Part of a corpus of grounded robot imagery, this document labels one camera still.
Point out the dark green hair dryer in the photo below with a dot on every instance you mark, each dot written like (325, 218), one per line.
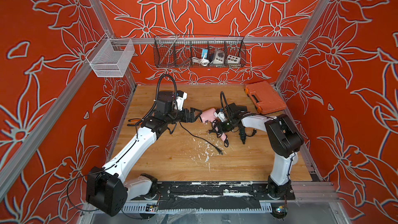
(239, 113)

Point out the clear plastic bin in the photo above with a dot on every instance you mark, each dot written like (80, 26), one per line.
(108, 60)

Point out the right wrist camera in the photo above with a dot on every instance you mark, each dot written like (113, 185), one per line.
(220, 114)

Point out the orange handled pliers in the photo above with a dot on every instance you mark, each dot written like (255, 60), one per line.
(134, 122)

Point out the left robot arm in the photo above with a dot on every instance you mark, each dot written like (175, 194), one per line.
(107, 189)

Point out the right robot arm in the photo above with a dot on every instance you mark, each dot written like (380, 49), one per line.
(283, 136)

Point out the black wire wall basket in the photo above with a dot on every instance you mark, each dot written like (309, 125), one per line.
(184, 50)

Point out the white power adapter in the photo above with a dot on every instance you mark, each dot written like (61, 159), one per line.
(218, 57)

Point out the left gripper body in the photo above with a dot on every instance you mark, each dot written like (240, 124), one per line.
(183, 116)

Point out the white socket cube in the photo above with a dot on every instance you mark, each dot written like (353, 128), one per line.
(233, 60)

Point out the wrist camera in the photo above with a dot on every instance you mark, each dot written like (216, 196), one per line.
(220, 114)
(180, 98)

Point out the orange tool case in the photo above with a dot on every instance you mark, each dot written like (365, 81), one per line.
(265, 98)

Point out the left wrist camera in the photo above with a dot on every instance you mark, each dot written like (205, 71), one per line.
(180, 98)

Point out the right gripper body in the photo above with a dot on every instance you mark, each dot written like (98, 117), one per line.
(227, 125)

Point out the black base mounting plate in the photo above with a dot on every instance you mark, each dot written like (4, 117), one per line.
(216, 196)

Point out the pink hair dryer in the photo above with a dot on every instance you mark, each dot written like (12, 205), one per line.
(207, 117)

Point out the blue small box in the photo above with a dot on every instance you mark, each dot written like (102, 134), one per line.
(204, 54)

